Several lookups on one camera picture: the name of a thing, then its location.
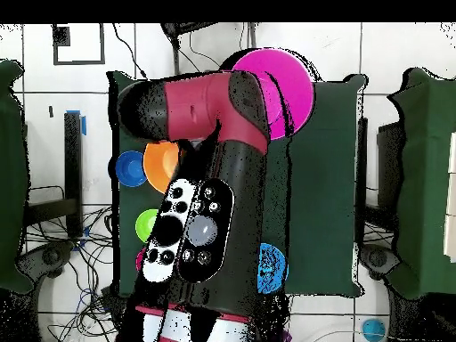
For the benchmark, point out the large orange bowl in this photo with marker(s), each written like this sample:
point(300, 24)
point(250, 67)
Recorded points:
point(160, 164)

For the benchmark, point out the large pink bowl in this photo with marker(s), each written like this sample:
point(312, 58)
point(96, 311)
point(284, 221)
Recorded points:
point(295, 89)

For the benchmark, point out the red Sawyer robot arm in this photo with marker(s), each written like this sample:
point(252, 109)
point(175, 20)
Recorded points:
point(242, 213)

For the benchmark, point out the light blue bowl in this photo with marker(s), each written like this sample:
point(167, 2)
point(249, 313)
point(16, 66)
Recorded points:
point(272, 267)

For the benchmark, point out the small green bowl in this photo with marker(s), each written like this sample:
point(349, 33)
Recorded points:
point(144, 226)

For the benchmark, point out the dark green tablecloth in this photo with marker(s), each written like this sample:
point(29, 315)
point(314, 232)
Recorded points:
point(320, 196)

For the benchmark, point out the small dark blue bowl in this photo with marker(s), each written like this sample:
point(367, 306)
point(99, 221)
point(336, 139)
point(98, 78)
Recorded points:
point(130, 169)

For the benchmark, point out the small crimson bowl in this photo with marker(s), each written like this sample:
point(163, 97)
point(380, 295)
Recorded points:
point(139, 260)

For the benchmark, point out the blue tape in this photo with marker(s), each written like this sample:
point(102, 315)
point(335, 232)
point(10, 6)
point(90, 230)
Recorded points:
point(83, 126)

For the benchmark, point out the black bench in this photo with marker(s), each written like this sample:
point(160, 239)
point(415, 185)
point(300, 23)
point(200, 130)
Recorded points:
point(73, 160)

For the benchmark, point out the black power brick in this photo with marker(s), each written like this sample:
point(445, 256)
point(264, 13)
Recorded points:
point(110, 299)

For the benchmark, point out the grey office chair base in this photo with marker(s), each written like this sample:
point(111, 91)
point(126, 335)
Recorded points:
point(50, 256)
point(379, 260)

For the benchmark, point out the small black marker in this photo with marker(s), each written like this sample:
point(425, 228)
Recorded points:
point(51, 111)

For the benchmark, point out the green-covered side table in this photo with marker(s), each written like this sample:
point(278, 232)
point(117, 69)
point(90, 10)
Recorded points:
point(7, 178)
point(427, 178)

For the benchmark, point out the blue disc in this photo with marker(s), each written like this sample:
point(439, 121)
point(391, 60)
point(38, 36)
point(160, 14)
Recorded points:
point(373, 329)

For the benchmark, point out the white boxes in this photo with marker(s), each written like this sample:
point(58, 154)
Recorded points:
point(451, 196)

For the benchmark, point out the black square frame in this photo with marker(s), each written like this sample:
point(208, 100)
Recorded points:
point(61, 35)

